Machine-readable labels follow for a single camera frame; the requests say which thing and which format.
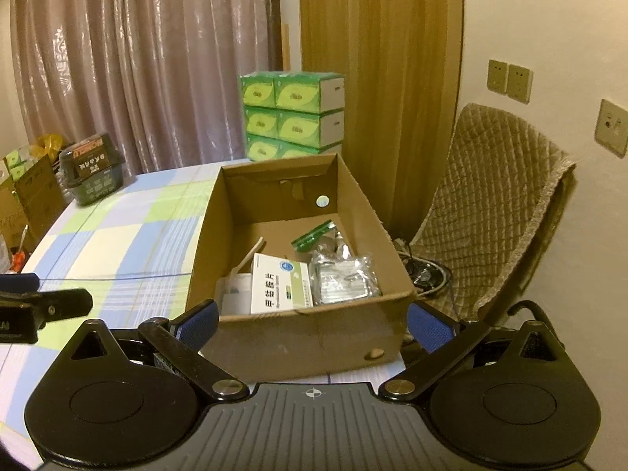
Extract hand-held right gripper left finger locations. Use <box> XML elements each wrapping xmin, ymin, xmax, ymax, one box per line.
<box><xmin>66</xmin><ymin>300</ymin><xmax>248</xmax><ymax>403</ymax></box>

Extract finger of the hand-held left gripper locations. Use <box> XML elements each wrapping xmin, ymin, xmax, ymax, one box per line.
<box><xmin>0</xmin><ymin>288</ymin><xmax>93</xmax><ymax>325</ymax></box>
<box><xmin>0</xmin><ymin>272</ymin><xmax>40</xmax><ymax>292</ymax></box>

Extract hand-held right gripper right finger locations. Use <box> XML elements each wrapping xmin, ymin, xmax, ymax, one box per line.
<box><xmin>379</xmin><ymin>300</ymin><xmax>562</xmax><ymax>403</ymax></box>

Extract white round disc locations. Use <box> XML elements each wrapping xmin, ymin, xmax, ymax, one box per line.
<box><xmin>216</xmin><ymin>236</ymin><xmax>267</xmax><ymax>316</ymax></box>

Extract silver foil packet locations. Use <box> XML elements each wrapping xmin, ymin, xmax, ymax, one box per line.
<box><xmin>309</xmin><ymin>255</ymin><xmax>382</xmax><ymax>306</ymax></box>

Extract brown cardboard box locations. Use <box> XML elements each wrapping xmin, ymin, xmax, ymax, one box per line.
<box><xmin>185</xmin><ymin>153</ymin><xmax>417</xmax><ymax>382</ymax></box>

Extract green foil pouch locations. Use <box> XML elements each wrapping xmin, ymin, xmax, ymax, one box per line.
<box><xmin>291</xmin><ymin>219</ymin><xmax>340</xmax><ymax>252</ymax></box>

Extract small floor fan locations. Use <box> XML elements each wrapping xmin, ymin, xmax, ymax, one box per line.
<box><xmin>409</xmin><ymin>252</ymin><xmax>451</xmax><ymax>298</ymax></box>

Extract checked tablecloth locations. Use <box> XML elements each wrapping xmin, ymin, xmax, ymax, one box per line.
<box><xmin>0</xmin><ymin>159</ymin><xmax>408</xmax><ymax>452</ymax></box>

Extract open cardboard carton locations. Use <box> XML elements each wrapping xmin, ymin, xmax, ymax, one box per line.
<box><xmin>0</xmin><ymin>154</ymin><xmax>67</xmax><ymax>256</ymax></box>

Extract dark green storage basket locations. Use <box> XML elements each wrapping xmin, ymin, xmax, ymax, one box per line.
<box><xmin>59</xmin><ymin>132</ymin><xmax>126</xmax><ymax>206</ymax></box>

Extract clear plastic packet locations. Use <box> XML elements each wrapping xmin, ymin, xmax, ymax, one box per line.
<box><xmin>314</xmin><ymin>228</ymin><xmax>355</xmax><ymax>262</ymax></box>

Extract yellow plastic bag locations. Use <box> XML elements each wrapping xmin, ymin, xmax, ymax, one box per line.
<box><xmin>32</xmin><ymin>133</ymin><xmax>67</xmax><ymax>160</ymax></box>

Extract quilted cover chair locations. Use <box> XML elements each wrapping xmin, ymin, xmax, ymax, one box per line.
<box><xmin>409</xmin><ymin>103</ymin><xmax>577</xmax><ymax>327</ymax></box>

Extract light wooden door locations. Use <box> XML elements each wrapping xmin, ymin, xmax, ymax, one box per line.
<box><xmin>298</xmin><ymin>0</ymin><xmax>464</xmax><ymax>239</ymax></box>

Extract stack of green tissue packs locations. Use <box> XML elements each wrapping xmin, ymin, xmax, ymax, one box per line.
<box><xmin>239</xmin><ymin>71</ymin><xmax>345</xmax><ymax>162</ymax></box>

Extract mauve curtain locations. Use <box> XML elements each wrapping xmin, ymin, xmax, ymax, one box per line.
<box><xmin>10</xmin><ymin>0</ymin><xmax>283</xmax><ymax>177</ymax></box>

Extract beige wall socket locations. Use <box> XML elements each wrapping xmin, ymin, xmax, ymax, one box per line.
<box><xmin>507</xmin><ymin>64</ymin><xmax>534</xmax><ymax>105</ymax></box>
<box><xmin>487</xmin><ymin>59</ymin><xmax>509</xmax><ymax>94</ymax></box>

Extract beige wall outlet plate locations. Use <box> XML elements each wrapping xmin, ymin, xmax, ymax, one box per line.
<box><xmin>595</xmin><ymin>99</ymin><xmax>628</xmax><ymax>159</ymax></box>

